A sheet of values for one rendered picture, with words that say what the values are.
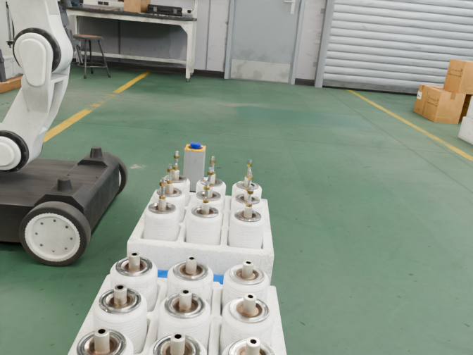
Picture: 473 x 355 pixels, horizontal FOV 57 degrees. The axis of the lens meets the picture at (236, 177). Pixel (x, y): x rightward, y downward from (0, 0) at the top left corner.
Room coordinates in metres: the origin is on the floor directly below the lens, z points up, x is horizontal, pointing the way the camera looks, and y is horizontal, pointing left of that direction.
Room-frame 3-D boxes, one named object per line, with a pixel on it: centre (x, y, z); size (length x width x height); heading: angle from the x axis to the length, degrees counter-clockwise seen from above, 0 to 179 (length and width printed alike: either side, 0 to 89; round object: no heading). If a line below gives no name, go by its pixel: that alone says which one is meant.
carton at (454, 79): (4.43, -2.17, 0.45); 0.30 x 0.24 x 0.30; 5
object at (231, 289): (0.79, -0.04, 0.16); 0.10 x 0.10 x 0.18
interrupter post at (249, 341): (0.55, -0.05, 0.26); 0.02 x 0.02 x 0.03
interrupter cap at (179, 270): (0.78, 0.08, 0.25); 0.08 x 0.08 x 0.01
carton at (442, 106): (4.42, -2.02, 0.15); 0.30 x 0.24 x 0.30; 2
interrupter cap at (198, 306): (0.66, 0.07, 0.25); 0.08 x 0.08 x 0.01
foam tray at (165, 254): (1.20, 0.08, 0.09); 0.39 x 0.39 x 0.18; 1
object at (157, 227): (1.08, 0.20, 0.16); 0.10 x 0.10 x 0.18
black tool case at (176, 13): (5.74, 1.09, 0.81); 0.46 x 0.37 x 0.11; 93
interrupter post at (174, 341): (0.55, 0.07, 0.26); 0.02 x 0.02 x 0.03
